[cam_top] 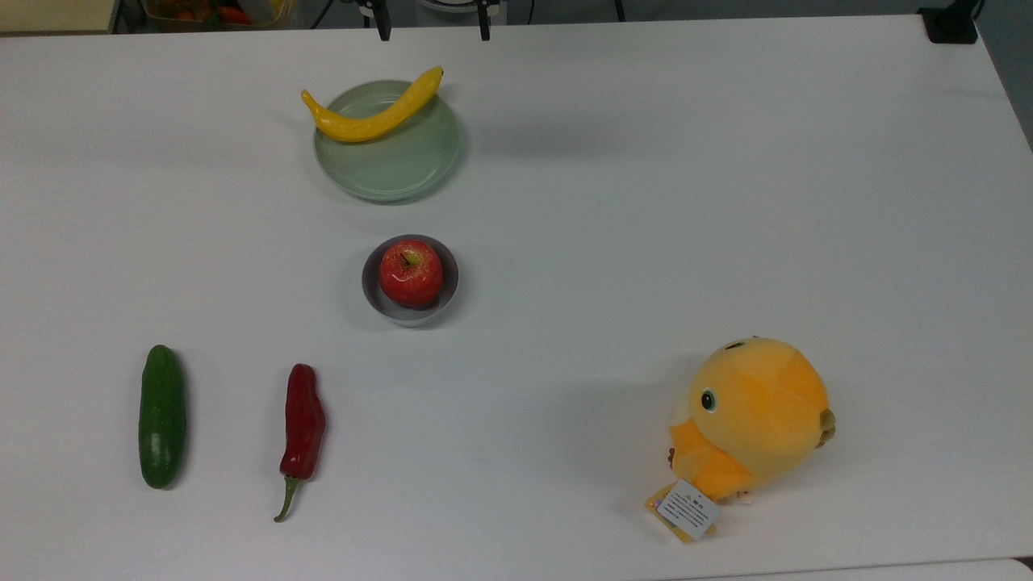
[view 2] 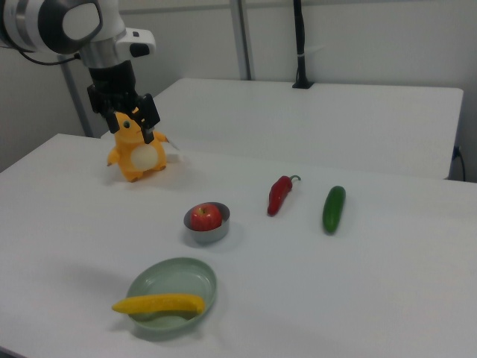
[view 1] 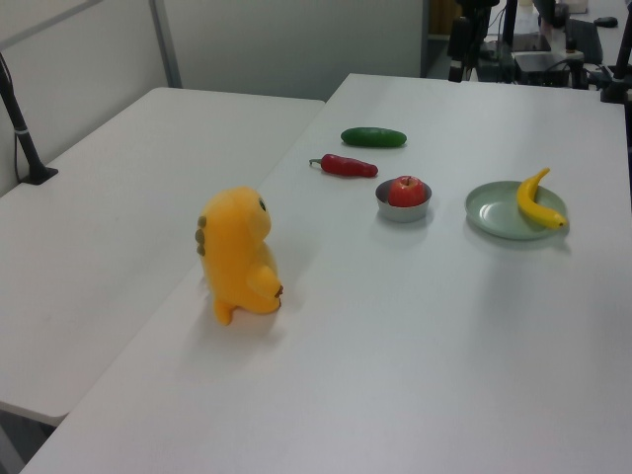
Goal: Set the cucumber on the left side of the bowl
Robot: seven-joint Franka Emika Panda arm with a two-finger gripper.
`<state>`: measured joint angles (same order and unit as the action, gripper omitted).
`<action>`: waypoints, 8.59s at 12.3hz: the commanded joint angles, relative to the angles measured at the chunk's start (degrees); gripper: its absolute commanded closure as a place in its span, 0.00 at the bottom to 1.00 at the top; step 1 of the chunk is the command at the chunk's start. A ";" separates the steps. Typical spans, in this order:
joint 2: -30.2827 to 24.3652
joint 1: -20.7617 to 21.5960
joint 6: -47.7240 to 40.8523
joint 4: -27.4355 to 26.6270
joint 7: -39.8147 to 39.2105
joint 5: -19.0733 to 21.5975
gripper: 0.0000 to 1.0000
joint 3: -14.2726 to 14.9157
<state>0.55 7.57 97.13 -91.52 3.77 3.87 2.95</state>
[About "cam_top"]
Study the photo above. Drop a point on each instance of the beige board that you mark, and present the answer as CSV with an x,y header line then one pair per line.
x,y
56,14

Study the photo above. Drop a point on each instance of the red chili pepper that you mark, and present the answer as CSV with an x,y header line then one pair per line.
x,y
303,420

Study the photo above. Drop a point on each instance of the clear box of vegetables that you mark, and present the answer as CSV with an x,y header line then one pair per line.
x,y
214,12

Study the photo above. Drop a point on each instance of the small grey bowl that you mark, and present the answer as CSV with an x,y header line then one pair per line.
x,y
411,316

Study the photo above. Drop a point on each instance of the green cucumber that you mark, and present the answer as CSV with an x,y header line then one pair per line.
x,y
162,420

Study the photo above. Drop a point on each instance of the pale green plate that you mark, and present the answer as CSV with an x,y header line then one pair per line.
x,y
403,161

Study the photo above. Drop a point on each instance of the white paper hang tag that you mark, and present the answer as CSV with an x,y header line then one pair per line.
x,y
688,510

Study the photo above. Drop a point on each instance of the black stand leg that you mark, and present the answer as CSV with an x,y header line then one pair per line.
x,y
620,10

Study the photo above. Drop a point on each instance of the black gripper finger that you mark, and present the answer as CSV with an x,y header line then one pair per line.
x,y
484,22
383,24

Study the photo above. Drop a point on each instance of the red apple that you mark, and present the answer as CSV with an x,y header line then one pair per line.
x,y
411,274

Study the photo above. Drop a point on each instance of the black table clamp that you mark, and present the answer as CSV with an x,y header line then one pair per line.
x,y
951,22

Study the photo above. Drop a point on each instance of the yellow banana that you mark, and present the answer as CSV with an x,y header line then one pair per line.
x,y
363,125

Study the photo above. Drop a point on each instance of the orange plush chick toy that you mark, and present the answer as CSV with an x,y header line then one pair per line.
x,y
759,420

